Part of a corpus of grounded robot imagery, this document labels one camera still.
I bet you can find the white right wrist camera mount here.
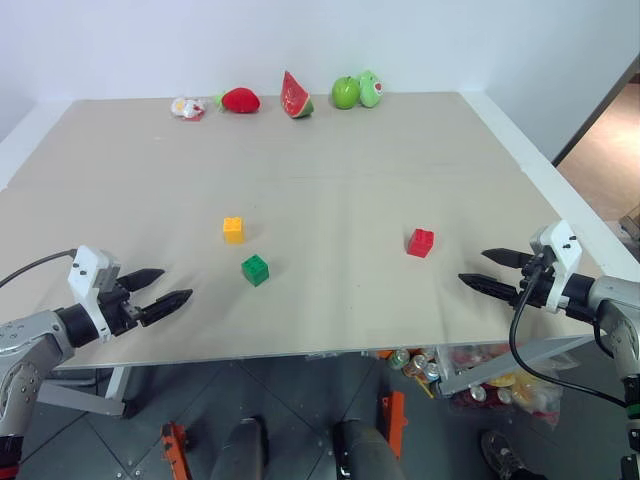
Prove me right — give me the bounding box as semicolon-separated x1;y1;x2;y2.
528;219;584;315

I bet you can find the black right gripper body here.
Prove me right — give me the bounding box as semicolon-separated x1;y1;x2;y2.
509;249;557;309

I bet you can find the grey table frame bracket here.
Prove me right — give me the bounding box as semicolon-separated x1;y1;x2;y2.
438;334;597;398
36;378;127;418

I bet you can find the grey sneaker shoe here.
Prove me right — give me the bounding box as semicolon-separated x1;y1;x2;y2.
480;429;531;480

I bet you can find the toy watermelon slice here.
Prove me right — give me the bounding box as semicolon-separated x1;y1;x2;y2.
279;69;316;121

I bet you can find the orange and black stand part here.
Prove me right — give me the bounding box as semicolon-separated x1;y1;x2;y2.
159;421;192;480
378;390;407;460

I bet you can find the green plush avocado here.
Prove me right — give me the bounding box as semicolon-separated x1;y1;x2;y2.
357;69;386;109

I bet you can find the dark rounded shape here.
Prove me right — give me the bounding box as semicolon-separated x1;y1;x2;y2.
208;416;270;480
331;418;407;480

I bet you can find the clear plastic bag of toys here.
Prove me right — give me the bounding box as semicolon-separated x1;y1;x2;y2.
433;342;564;429

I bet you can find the white table leg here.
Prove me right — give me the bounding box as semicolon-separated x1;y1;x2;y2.
103;366;127;401

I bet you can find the white plush toy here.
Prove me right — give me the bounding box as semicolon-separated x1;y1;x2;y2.
170;95;209;122

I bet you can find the red and white drink can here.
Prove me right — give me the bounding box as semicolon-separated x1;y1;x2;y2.
402;353;427;378

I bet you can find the red toy building block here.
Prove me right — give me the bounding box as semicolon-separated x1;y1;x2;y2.
405;227;436;259

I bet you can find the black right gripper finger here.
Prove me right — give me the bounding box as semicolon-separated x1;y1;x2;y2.
457;272;522;302
480;247;536;270

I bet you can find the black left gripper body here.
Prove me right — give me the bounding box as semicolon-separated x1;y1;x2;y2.
98;276;146;338

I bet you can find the green toy apple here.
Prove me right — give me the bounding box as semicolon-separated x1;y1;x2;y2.
331;75;362;111

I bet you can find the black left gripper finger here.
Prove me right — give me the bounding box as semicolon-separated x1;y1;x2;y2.
119;268;167;294
141;288;195;329

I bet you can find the brown cardboard box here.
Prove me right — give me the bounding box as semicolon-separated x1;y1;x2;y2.
618;198;640;237

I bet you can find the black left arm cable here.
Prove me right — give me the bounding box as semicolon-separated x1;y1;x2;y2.
0;249;79;290

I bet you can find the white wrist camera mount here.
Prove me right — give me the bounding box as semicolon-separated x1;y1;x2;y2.
528;219;584;315
68;244;122;344

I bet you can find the yellow toy building block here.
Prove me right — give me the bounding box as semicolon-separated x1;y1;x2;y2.
222;215;247;246

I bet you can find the green toy building block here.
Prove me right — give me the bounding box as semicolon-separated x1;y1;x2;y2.
240;253;271;289

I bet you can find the red plush strawberry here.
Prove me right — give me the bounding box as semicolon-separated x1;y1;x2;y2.
215;86;262;115

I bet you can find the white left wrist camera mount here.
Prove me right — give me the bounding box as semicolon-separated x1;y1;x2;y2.
68;244;122;344

